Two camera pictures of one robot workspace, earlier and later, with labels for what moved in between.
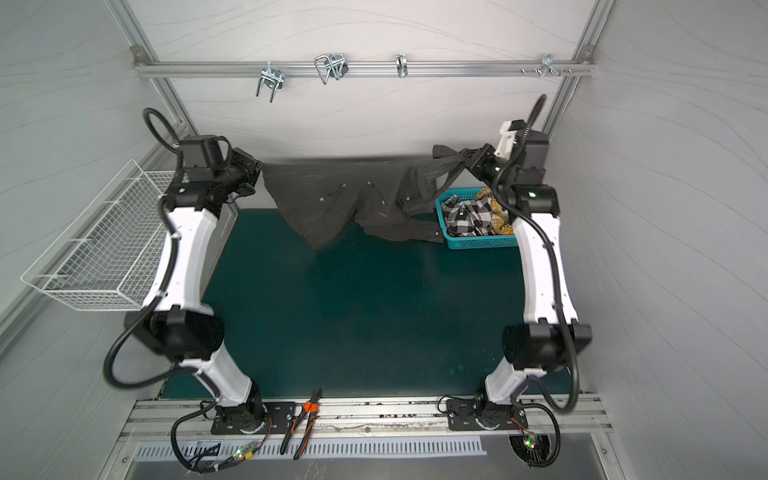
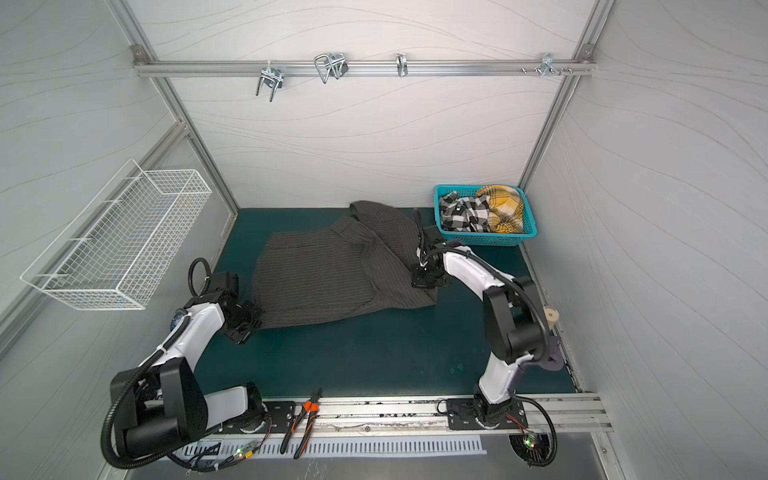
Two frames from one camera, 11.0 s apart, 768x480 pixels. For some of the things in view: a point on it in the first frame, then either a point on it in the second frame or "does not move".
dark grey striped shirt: [324, 200] -> [349, 266]
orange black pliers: [311, 406] does not move
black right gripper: [477, 159] -> [427, 276]
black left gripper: [249, 165] -> [241, 335]
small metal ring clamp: [402, 65] does not move
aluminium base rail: [573, 416] does not move
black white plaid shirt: [468, 218] does not move
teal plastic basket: [472, 242] does not move
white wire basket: [108, 260] does not move
